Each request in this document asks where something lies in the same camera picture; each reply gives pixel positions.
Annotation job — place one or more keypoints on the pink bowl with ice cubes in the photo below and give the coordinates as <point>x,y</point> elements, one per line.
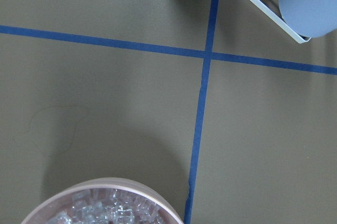
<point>105,200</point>

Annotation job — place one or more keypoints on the blue cup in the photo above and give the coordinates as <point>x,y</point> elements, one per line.
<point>309,18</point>

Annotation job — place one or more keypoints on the white wire cup rack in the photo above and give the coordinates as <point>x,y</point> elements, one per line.
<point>270,8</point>

